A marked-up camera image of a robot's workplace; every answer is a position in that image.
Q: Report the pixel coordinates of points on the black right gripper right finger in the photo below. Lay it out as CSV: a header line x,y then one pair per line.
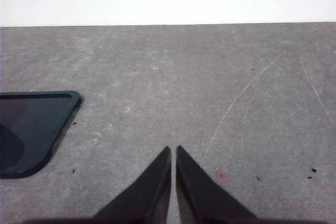
x,y
199,195

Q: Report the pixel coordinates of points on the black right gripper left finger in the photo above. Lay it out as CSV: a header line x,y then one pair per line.
x,y
147,195

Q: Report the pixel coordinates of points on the black rectangular tray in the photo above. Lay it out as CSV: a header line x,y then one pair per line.
x,y
36,129

